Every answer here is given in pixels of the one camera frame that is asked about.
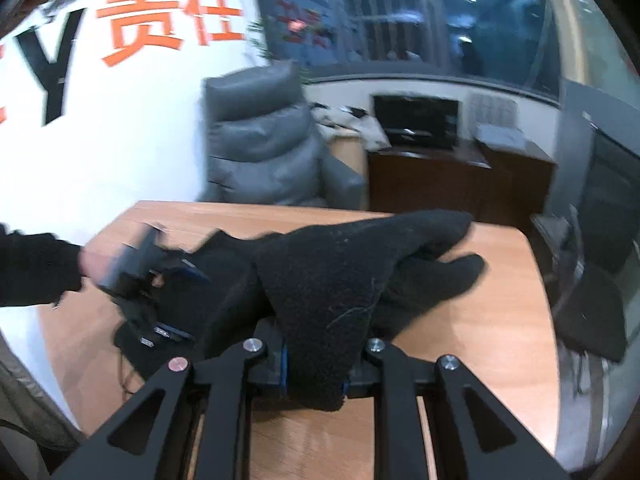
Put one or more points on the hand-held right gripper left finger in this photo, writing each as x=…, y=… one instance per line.
x=267, y=360

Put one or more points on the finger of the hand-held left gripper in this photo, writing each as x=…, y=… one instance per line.
x=192, y=271
x=167, y=332

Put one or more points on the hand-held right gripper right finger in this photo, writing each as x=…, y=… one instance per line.
x=362, y=382

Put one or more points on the black fleece jacket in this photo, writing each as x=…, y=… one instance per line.
x=325, y=270

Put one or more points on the person's left hand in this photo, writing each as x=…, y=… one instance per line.
x=95, y=262

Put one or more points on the grey leather armchair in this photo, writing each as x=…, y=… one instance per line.
x=260, y=140

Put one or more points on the light wooden cabinet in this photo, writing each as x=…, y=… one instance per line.
x=347, y=152

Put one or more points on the dark wooden cabinet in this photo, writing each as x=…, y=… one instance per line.
x=520, y=185
x=425, y=185

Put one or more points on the green plant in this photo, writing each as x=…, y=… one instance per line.
x=262, y=40

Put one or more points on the black microwave oven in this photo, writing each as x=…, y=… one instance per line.
x=415, y=115

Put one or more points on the black mesh office chair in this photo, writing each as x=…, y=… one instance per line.
x=610, y=185

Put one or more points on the dark glass window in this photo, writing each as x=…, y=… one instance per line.
x=400, y=20

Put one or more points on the grey board panel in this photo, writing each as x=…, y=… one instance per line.
x=570, y=125

